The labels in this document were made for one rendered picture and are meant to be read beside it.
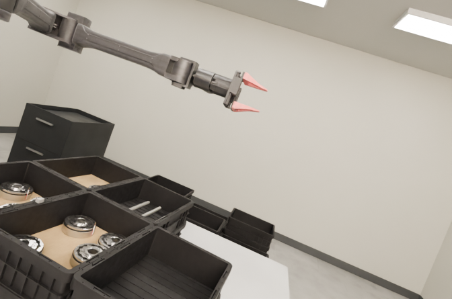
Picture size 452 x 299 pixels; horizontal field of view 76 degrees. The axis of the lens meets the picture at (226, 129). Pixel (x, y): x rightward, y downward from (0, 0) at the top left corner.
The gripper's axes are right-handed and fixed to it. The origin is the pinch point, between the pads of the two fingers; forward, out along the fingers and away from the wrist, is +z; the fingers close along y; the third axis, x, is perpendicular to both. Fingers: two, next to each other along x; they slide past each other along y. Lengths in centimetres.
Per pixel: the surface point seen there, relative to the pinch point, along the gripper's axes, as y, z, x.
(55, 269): 55, -28, 18
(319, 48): -154, 30, -309
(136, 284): 62, -14, -4
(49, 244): 62, -43, -3
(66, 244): 62, -40, -6
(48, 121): 48, -159, -132
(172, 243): 53, -12, -19
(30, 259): 56, -35, 17
